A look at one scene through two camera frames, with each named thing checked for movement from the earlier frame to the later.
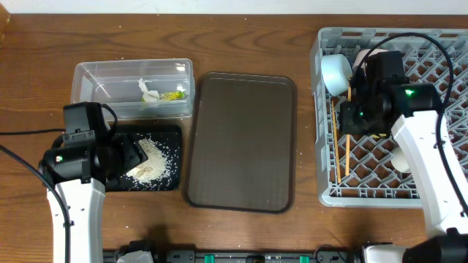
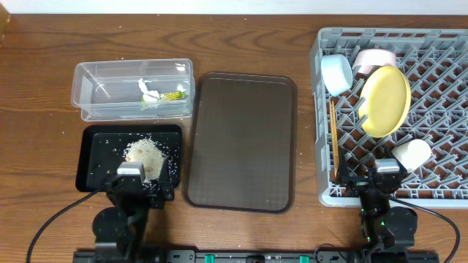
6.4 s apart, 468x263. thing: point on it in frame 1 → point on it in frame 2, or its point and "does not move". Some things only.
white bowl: x=360 y=54 does not move
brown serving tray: x=242 y=143 does not move
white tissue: x=148 y=96 does not move
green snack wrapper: x=172 y=96 does not move
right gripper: x=346 y=123 → x=357 y=183
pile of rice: x=154 y=168 does not move
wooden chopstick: x=348 y=138 → x=334 y=137
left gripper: x=132 y=151 → x=167 y=191
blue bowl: x=336 y=73 does not move
